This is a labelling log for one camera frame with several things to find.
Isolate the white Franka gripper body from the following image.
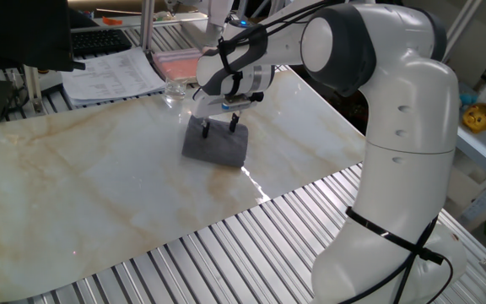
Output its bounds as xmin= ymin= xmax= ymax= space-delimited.
xmin=191 ymin=86 xmax=265 ymax=120

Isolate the grey cloth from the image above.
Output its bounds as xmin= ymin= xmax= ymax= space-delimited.
xmin=181 ymin=116 xmax=249 ymax=169

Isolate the clear glass cup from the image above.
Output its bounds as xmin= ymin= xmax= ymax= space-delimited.
xmin=165 ymin=77 xmax=188 ymax=103

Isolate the printed paper stack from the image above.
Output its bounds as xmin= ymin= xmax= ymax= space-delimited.
xmin=60 ymin=46 xmax=167 ymax=107

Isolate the black keyboard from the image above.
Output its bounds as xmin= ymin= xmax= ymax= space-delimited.
xmin=70 ymin=28 xmax=133 ymax=57

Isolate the black monitor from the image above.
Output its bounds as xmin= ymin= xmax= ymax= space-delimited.
xmin=0 ymin=0 xmax=86 ymax=72

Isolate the blue plush toy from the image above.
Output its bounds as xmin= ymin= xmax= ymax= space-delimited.
xmin=457 ymin=92 xmax=478 ymax=107

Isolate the yellow toy figure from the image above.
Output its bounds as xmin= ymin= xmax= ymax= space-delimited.
xmin=462 ymin=102 xmax=486 ymax=135

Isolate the grey metal shelf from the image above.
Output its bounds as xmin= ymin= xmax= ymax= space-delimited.
xmin=456 ymin=122 xmax=486 ymax=178

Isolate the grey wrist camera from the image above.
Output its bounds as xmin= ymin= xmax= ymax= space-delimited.
xmin=221 ymin=93 xmax=257 ymax=111

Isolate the aluminium frame post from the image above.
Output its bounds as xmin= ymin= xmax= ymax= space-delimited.
xmin=139 ymin=0 xmax=156 ymax=52
xmin=23 ymin=65 xmax=46 ymax=115
xmin=442 ymin=0 xmax=478 ymax=62

